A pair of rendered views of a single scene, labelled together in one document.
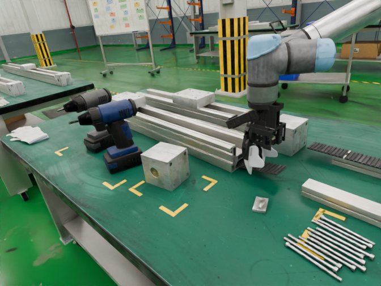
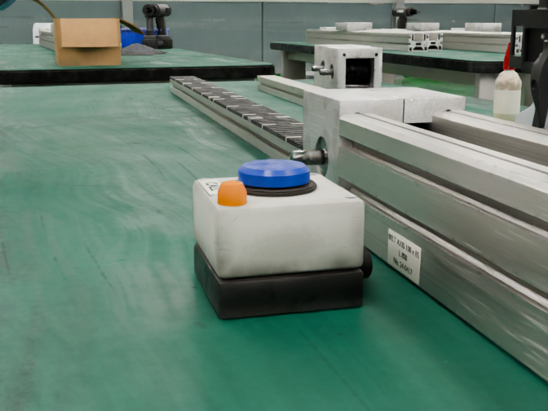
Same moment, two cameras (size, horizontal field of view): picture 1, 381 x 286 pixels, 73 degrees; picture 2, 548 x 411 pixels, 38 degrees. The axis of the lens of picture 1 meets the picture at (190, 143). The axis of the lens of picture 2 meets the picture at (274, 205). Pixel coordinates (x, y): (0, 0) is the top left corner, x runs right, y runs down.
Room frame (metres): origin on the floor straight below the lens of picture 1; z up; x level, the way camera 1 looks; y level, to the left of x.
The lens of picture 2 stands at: (1.37, -0.13, 0.93)
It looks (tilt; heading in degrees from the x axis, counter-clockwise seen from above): 13 degrees down; 206
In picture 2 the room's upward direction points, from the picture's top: straight up
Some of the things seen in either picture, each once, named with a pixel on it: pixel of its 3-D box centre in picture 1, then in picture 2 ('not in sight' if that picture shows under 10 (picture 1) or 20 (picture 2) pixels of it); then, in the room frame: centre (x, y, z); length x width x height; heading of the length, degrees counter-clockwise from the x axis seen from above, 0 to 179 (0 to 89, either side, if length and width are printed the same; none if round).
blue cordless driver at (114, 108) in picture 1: (109, 138); not in sight; (0.76, 0.25, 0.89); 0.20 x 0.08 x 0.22; 117
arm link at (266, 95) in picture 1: (262, 92); not in sight; (0.63, -0.19, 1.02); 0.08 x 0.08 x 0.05
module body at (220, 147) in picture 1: (161, 125); not in sight; (0.99, 0.11, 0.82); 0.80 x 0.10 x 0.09; 41
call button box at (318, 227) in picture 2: not in sight; (288, 236); (0.98, -0.31, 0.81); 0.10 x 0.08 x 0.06; 131
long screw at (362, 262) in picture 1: (334, 247); not in sight; (0.35, -0.26, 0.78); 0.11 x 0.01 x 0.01; 37
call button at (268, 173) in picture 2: not in sight; (273, 180); (0.98, -0.31, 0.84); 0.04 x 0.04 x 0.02
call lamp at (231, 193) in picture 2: not in sight; (232, 191); (1.02, -0.32, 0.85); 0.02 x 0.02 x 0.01
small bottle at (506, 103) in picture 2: not in sight; (508, 83); (0.17, -0.32, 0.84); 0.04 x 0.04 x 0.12
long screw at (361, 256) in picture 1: (333, 242); not in sight; (0.36, -0.26, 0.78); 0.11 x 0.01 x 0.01; 37
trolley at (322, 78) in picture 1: (310, 58); not in sight; (3.60, -1.76, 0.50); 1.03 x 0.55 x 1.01; 57
